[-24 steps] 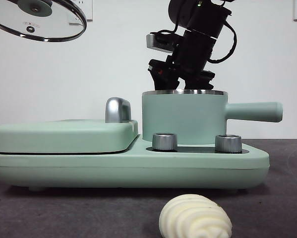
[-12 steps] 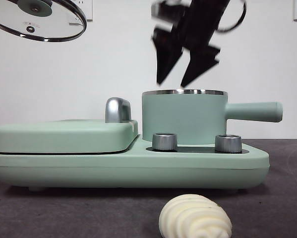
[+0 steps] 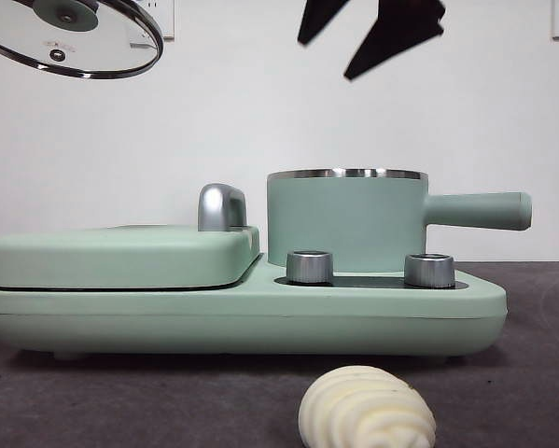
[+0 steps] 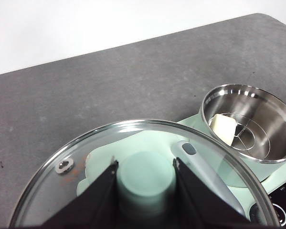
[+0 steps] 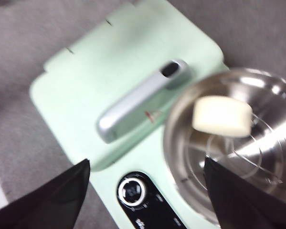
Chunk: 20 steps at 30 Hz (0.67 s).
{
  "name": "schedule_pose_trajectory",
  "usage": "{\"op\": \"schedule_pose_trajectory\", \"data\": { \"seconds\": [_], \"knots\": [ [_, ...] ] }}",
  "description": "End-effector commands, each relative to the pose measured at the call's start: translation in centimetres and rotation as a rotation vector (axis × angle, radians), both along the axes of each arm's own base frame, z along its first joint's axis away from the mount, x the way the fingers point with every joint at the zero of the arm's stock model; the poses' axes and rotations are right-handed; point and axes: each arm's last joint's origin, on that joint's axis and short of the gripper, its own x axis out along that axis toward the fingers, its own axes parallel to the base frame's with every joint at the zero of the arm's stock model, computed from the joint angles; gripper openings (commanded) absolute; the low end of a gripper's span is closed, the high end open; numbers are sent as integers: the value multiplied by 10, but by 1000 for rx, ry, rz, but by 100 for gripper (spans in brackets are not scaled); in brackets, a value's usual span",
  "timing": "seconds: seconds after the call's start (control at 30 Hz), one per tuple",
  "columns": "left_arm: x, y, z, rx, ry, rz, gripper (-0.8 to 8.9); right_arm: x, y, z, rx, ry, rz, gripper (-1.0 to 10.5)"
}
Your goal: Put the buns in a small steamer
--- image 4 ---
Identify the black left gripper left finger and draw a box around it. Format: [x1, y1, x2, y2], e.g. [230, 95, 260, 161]
[41, 155, 119, 229]

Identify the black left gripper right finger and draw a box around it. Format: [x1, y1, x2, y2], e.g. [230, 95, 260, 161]
[172, 157, 263, 229]

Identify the glass pot lid green knob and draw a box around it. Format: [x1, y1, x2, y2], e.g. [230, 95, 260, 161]
[9, 119, 275, 229]

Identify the smooth white steamed bun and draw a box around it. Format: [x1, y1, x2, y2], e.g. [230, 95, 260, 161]
[209, 114, 238, 146]

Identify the silver control knob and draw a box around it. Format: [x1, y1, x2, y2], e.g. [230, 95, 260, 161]
[270, 202, 286, 227]

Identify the mint green breakfast maker base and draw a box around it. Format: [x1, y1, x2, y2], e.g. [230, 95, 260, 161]
[176, 112, 286, 229]

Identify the steel wire steaming rack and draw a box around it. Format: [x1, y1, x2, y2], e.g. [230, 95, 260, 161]
[231, 114, 274, 151]

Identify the mint green handled pot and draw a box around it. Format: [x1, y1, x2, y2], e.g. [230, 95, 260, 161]
[199, 83, 286, 189]

